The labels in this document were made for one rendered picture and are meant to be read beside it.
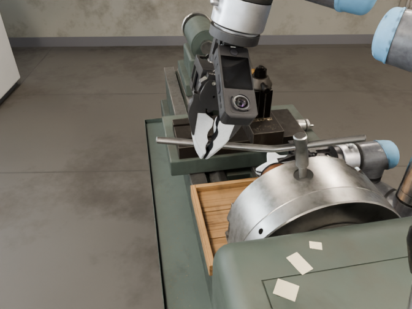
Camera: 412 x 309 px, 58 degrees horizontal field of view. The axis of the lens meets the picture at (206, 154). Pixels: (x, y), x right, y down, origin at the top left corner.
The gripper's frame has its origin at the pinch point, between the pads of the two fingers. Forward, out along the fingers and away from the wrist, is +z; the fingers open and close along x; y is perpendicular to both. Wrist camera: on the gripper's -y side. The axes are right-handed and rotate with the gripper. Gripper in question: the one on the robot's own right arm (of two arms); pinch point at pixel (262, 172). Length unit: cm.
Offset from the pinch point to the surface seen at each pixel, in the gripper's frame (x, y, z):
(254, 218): 9.0, -23.0, 9.0
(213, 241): -20.0, -2.1, 12.0
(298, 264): 17.0, -39.0, 8.6
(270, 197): 12.1, -21.3, 6.0
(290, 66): -106, 305, -134
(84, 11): -66, 408, 90
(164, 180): -54, 67, 22
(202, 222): -18.0, 3.4, 14.0
